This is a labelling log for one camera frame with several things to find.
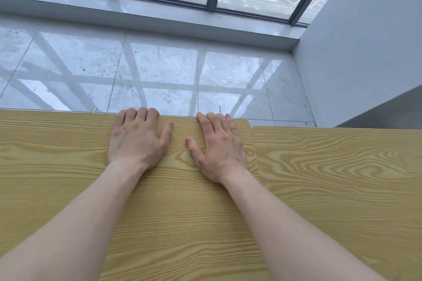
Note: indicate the person's left hand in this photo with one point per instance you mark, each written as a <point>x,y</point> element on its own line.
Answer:
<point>135,139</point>

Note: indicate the person's right hand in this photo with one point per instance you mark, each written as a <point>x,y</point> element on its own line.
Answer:
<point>224,152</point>

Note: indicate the person's left forearm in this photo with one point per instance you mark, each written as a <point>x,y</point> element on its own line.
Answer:
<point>66,234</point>

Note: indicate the person's right forearm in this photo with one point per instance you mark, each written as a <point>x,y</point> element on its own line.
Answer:
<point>296,241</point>

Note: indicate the wooden table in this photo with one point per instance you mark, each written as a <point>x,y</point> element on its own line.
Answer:
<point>346,192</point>
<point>181,224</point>

